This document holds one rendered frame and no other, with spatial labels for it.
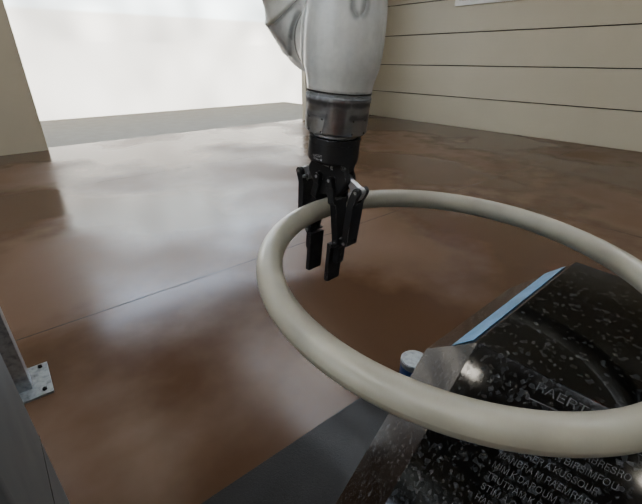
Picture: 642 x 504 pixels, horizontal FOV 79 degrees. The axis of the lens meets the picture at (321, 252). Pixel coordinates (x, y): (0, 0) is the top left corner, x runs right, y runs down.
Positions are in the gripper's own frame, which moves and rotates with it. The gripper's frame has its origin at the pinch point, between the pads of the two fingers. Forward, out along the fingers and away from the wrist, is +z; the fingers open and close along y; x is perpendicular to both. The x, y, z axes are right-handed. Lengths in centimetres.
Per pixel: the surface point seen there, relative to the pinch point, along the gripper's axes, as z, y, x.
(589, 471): 2.7, 43.0, -6.0
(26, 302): 98, -176, -27
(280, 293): -10.5, 15.2, -22.6
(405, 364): 67, -7, 57
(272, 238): -10.5, 5.7, -15.9
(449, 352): 3.7, 24.8, -0.3
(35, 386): 91, -105, -38
